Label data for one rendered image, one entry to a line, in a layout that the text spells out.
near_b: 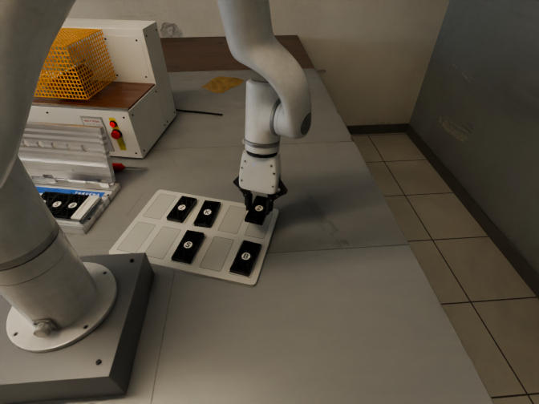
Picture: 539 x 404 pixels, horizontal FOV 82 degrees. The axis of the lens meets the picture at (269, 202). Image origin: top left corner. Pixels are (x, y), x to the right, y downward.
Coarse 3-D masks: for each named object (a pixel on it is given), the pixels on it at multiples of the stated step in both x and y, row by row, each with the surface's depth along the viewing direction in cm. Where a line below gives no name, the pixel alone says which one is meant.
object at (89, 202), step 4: (88, 196) 93; (92, 196) 93; (96, 196) 93; (88, 200) 92; (92, 200) 92; (84, 204) 91; (88, 204) 91; (92, 204) 91; (80, 208) 89; (84, 208) 89; (88, 208) 89; (76, 212) 88; (80, 212) 88; (84, 212) 88; (72, 216) 87; (76, 216) 87; (80, 216) 87
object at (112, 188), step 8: (32, 176) 100; (40, 176) 100; (48, 176) 100; (40, 184) 99; (48, 184) 99; (56, 184) 99; (64, 184) 99; (72, 184) 99; (80, 184) 99; (88, 184) 99; (96, 184) 99; (104, 184) 98; (112, 184) 97; (112, 192) 97; (104, 200) 94; (96, 208) 91; (104, 208) 94; (96, 216) 90; (64, 224) 86; (72, 224) 86; (80, 224) 86; (88, 224) 87; (72, 232) 86; (80, 232) 86
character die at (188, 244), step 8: (192, 232) 84; (200, 232) 84; (184, 240) 82; (192, 240) 82; (200, 240) 82; (176, 248) 80; (184, 248) 80; (192, 248) 80; (176, 256) 79; (184, 256) 79; (192, 256) 79
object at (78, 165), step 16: (32, 128) 92; (48, 128) 92; (64, 128) 90; (80, 128) 89; (96, 128) 88; (32, 144) 95; (48, 144) 94; (64, 144) 93; (80, 144) 93; (96, 144) 92; (32, 160) 97; (48, 160) 97; (64, 160) 96; (80, 160) 95; (96, 160) 95; (64, 176) 98; (80, 176) 97; (96, 176) 96; (112, 176) 96
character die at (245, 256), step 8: (240, 248) 80; (248, 248) 80; (256, 248) 80; (240, 256) 78; (248, 256) 78; (256, 256) 78; (232, 264) 76; (240, 264) 77; (248, 264) 77; (232, 272) 75; (240, 272) 74; (248, 272) 74
